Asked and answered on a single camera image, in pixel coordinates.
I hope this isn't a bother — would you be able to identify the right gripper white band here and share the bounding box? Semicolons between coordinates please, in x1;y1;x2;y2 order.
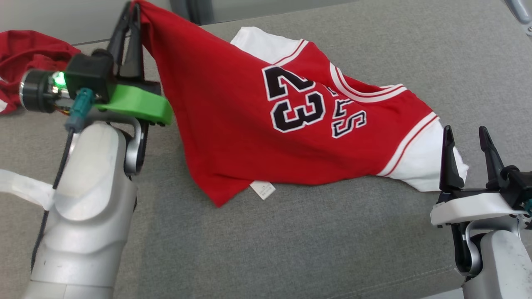
430;125;527;227

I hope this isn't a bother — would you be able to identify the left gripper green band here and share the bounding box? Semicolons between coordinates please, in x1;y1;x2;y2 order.
95;2;173;126

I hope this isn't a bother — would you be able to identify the red shorts white trim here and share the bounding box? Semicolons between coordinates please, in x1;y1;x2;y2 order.
0;30;81;116

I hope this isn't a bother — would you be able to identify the red basketball jersey number 23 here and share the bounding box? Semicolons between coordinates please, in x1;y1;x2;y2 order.
132;0;469;207

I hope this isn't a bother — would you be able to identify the grey fabric sofa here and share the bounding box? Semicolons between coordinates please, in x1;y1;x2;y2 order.
0;0;532;299

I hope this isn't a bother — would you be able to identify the left arm cable teal plug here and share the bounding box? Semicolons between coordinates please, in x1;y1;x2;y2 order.
31;87;97;270

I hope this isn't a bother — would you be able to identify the grey metal foot bracket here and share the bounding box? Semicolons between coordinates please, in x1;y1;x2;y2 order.
505;0;532;36

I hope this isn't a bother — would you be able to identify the white strap on left arm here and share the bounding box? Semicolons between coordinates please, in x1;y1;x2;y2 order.
0;168;54;210

